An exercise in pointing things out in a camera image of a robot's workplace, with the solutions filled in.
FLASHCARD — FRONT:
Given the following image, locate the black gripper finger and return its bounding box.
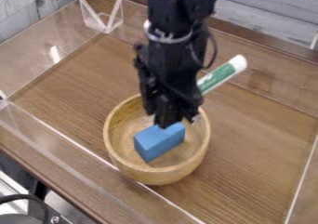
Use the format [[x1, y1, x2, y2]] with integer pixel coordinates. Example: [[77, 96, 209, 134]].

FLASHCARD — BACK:
[[154, 94, 190, 128], [136, 66, 157, 115]]

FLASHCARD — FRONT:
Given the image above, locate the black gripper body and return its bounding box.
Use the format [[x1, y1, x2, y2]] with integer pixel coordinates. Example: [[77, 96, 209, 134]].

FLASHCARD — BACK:
[[133, 38, 206, 120]]

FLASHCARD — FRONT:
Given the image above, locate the green white marker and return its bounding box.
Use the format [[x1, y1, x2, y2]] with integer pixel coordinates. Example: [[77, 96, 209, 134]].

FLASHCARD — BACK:
[[197, 55, 247, 94]]

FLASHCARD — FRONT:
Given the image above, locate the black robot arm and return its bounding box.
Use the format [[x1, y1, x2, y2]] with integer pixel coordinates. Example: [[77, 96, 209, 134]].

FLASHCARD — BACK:
[[133, 0, 217, 128]]

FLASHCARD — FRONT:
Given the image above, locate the brown wooden bowl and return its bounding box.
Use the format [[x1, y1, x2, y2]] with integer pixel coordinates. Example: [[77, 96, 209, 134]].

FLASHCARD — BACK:
[[102, 94, 210, 185]]

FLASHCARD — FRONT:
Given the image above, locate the blue rectangular block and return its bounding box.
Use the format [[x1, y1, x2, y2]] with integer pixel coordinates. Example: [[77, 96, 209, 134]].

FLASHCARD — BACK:
[[133, 123, 185, 163]]

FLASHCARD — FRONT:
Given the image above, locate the clear acrylic corner bracket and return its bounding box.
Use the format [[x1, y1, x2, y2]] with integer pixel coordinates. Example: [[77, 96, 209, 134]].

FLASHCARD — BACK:
[[78, 0, 122, 34]]

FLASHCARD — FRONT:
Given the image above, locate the clear acrylic front wall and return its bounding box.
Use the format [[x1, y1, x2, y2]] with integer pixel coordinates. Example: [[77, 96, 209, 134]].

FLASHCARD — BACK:
[[0, 99, 204, 224]]

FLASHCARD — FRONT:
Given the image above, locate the black cable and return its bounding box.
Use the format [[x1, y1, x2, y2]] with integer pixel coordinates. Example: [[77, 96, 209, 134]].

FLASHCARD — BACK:
[[0, 193, 50, 224]]

